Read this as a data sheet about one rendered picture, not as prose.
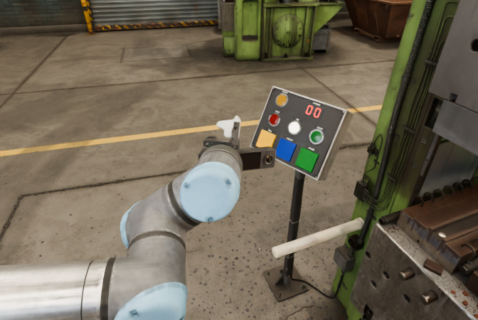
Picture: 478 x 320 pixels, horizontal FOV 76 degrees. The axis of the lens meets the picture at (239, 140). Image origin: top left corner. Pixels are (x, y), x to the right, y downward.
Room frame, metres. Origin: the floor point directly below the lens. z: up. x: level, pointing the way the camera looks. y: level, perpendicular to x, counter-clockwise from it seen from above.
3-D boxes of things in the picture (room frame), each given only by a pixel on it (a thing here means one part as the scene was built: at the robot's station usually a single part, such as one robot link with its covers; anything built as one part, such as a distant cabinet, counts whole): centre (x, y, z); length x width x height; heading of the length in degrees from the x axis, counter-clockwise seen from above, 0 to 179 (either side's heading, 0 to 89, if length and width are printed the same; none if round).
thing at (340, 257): (1.00, -0.53, 0.36); 0.09 x 0.07 x 0.12; 21
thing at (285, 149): (1.02, -0.19, 1.01); 0.07 x 0.05 x 0.07; 46
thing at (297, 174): (1.11, -0.28, 0.54); 0.04 x 0.04 x 1.08; 21
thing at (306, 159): (0.96, -0.26, 1.01); 0.07 x 0.05 x 0.07; 46
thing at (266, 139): (1.09, -0.12, 1.01); 0.07 x 0.05 x 0.07; 46
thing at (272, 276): (1.12, -0.28, 0.05); 0.22 x 0.22 x 0.09; 21
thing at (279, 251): (0.91, -0.35, 0.62); 0.44 x 0.05 x 0.05; 111
